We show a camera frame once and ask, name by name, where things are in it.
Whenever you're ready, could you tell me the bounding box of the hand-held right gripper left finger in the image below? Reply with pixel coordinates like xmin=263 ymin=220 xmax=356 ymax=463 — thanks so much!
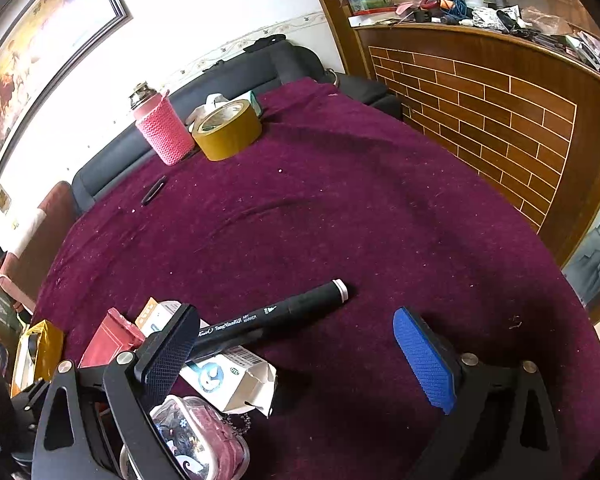
xmin=30 ymin=304 xmax=201 ymax=480

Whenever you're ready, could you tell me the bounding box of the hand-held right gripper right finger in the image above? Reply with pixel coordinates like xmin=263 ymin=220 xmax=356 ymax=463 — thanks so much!
xmin=392 ymin=306 xmax=563 ymax=480

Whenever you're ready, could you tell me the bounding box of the red box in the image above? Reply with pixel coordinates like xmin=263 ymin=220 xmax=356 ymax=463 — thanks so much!
xmin=79 ymin=307 xmax=147 ymax=370

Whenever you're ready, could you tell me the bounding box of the black marker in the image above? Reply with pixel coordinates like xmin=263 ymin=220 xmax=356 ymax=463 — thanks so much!
xmin=187 ymin=278 xmax=350 ymax=361

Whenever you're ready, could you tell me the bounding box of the small orange white box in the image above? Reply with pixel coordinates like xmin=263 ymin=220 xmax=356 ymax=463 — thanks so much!
xmin=135 ymin=297 xmax=188 ymax=336

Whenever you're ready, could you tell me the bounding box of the white box with blue print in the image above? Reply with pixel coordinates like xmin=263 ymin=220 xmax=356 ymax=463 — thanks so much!
xmin=180 ymin=342 xmax=278 ymax=418

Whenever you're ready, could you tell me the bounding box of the yellow cardboard box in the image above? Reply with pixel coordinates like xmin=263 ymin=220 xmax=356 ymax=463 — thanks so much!
xmin=11 ymin=319 xmax=65 ymax=398

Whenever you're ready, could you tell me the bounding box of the maroon tablecloth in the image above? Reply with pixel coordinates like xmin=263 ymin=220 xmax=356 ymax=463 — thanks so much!
xmin=32 ymin=77 xmax=600 ymax=480

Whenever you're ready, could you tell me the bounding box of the black pen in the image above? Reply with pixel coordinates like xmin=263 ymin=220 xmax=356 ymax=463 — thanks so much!
xmin=140 ymin=175 xmax=168 ymax=206

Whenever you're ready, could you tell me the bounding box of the reddish brown chair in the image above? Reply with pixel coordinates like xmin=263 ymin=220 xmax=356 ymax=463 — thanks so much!
xmin=2 ymin=181 xmax=78 ymax=311

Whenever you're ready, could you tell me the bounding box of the pink knitted bottle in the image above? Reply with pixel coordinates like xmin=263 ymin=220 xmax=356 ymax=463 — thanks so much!
xmin=127 ymin=81 xmax=196 ymax=166

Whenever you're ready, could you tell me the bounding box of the yellow-brown tape roll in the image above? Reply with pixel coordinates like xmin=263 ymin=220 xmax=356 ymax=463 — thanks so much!
xmin=191 ymin=100 xmax=263 ymax=162

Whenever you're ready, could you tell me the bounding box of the white tissue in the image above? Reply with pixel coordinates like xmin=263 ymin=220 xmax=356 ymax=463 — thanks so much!
xmin=186 ymin=94 xmax=231 ymax=128

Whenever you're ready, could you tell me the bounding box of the dark grey sofa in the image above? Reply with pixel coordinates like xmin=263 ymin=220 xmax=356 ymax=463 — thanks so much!
xmin=71 ymin=35 xmax=403 ymax=216

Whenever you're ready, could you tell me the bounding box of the framed painting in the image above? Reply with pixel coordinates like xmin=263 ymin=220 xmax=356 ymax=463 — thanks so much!
xmin=0 ymin=0 xmax=133 ymax=180

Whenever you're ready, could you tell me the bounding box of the wooden counter with clutter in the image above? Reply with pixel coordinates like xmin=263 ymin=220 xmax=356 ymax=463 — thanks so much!
xmin=347 ymin=0 xmax=600 ymax=73

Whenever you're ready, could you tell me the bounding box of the blue cable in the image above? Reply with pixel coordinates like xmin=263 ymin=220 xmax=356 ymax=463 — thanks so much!
xmin=440 ymin=0 xmax=473 ymax=23

